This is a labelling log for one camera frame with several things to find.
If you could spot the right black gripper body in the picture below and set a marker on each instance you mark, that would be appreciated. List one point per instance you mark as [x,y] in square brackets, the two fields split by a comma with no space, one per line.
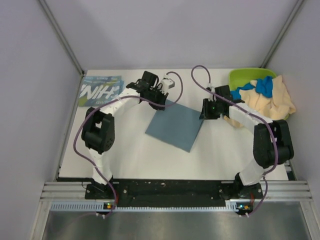
[214,112]

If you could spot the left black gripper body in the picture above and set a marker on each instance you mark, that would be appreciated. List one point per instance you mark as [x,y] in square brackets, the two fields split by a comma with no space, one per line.
[156,95]

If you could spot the grey-blue t shirt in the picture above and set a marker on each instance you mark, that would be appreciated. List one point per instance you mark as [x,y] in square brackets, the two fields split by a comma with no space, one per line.
[177,125]

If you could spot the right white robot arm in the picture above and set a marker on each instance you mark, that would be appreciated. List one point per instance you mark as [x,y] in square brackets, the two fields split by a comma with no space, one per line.
[272,143]

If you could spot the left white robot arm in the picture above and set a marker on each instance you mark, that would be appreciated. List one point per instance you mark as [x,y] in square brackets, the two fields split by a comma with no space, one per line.
[98,133]

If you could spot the green plastic basket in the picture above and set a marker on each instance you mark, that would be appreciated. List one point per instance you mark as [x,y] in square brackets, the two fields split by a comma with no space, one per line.
[241,76]

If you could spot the folded printed blue t shirt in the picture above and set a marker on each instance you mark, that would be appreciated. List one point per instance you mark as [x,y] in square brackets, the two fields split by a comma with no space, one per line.
[99,90]

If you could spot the bright blue t shirt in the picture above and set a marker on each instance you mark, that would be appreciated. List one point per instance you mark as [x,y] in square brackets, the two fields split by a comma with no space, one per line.
[259,86]

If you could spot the cream yellow t shirt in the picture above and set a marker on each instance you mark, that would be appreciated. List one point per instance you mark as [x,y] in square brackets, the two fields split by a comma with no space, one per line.
[279,107]

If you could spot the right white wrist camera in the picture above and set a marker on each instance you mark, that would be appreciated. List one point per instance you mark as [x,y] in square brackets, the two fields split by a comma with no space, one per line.
[211,90]

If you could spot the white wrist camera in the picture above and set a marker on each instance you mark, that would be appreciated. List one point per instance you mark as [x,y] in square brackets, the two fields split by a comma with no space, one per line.
[211,90]
[166,84]

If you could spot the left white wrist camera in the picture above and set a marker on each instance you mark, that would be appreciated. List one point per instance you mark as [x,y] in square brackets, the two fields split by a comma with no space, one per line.
[166,84]

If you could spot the right aluminium corner post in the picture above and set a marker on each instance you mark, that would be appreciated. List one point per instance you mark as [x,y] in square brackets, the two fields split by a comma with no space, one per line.
[298,6]

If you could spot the aluminium corner post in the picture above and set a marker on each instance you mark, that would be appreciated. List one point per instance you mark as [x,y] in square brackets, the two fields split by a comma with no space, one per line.
[298,6]
[60,35]

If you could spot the light blue cable duct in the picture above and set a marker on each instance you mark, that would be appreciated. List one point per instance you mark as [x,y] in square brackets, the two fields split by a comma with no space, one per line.
[105,207]

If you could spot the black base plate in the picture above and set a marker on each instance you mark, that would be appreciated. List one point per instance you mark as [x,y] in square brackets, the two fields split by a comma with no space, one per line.
[171,193]

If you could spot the left aluminium corner post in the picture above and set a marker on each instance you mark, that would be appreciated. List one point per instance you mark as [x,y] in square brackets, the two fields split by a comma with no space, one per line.
[60,35]

